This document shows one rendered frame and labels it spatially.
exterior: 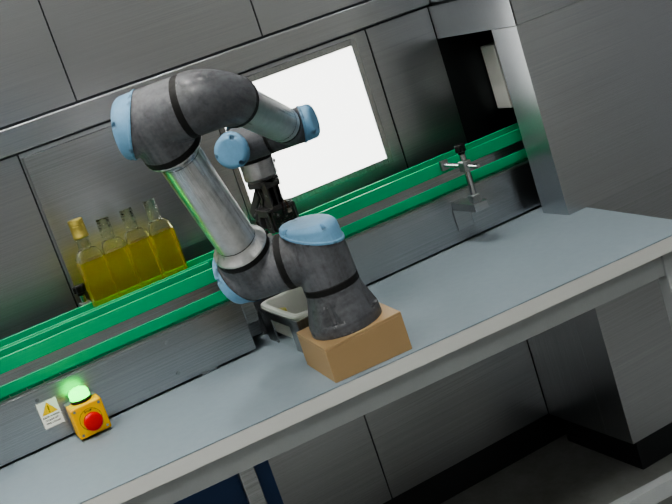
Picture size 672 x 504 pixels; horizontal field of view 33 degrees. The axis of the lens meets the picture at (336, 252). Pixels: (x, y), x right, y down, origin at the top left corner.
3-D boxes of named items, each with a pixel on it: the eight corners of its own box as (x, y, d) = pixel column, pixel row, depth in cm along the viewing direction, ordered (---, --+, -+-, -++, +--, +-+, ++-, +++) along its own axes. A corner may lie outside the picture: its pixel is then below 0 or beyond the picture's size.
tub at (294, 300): (332, 308, 271) (320, 274, 269) (374, 321, 251) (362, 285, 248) (268, 337, 264) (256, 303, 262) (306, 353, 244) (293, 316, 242)
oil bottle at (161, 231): (193, 297, 271) (163, 214, 266) (201, 300, 266) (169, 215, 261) (172, 306, 269) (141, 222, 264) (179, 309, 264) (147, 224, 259)
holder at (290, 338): (322, 307, 276) (312, 278, 274) (373, 323, 251) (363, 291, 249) (261, 335, 269) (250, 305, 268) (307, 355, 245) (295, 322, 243)
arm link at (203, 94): (226, 45, 192) (313, 96, 239) (168, 67, 195) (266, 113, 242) (243, 109, 191) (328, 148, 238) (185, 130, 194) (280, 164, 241)
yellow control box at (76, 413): (105, 420, 245) (93, 390, 244) (113, 428, 239) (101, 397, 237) (75, 435, 243) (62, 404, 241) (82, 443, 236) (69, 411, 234)
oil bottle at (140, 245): (171, 306, 269) (140, 223, 264) (178, 310, 264) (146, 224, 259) (150, 316, 267) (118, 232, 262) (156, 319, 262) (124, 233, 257)
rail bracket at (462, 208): (469, 223, 293) (444, 141, 288) (505, 227, 278) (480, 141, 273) (454, 230, 291) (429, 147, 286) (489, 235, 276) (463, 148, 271)
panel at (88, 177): (388, 161, 303) (349, 38, 295) (393, 161, 301) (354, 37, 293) (73, 292, 271) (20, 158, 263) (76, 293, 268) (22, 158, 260)
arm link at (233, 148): (254, 123, 231) (266, 114, 242) (205, 141, 234) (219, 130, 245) (268, 159, 233) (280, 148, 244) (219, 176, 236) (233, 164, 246)
